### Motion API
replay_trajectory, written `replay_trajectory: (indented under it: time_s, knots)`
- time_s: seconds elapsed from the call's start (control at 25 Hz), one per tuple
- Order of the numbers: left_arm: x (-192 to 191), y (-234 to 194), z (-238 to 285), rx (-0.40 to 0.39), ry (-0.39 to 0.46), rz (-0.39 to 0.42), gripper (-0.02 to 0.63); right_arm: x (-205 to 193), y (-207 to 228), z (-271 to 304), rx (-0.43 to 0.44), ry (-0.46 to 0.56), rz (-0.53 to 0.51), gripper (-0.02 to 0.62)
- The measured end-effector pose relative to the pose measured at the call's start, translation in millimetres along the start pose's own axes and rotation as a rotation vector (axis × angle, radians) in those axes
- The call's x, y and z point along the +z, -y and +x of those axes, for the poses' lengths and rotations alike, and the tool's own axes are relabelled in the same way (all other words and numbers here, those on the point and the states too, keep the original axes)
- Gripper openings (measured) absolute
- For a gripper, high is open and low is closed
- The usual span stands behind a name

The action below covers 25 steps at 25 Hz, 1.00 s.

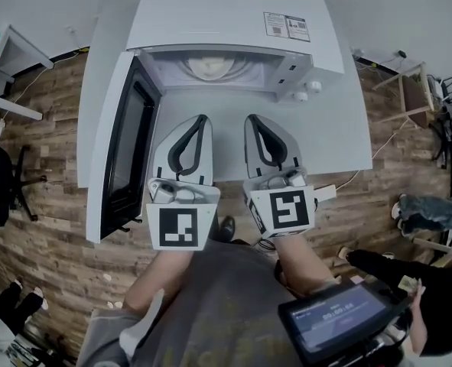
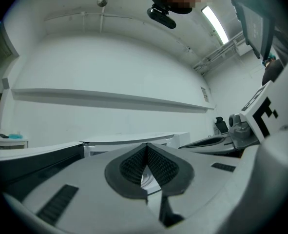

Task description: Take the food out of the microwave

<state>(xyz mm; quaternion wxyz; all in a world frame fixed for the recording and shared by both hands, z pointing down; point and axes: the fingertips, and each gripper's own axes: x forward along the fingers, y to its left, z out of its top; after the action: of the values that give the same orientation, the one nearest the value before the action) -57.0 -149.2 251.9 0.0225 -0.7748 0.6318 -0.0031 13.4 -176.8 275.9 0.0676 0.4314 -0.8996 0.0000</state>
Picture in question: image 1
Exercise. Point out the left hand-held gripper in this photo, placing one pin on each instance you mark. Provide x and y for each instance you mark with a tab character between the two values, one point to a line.
176	224

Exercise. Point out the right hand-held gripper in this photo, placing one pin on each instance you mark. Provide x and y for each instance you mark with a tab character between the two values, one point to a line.
287	208

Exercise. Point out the white microwave oven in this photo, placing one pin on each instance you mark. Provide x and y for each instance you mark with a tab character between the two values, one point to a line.
229	10

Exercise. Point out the person's left forearm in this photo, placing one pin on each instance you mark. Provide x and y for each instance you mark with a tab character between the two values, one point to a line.
160	273

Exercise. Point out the person's right forearm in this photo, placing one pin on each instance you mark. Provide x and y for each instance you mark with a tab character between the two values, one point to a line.
302	262

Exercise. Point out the person's black shoe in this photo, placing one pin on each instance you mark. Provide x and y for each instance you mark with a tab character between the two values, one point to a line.
227	228

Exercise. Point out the person's grey shirt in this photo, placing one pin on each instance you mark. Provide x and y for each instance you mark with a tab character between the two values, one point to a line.
218	300

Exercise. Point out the wooden side table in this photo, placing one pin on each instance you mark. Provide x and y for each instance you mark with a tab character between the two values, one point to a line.
417	98

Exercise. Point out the black tablet screen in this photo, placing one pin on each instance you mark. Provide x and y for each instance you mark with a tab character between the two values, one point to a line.
336	319

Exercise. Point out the black wifi router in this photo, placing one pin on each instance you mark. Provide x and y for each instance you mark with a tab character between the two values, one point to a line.
449	90

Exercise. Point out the white desk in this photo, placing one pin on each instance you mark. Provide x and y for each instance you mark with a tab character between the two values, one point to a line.
15	52

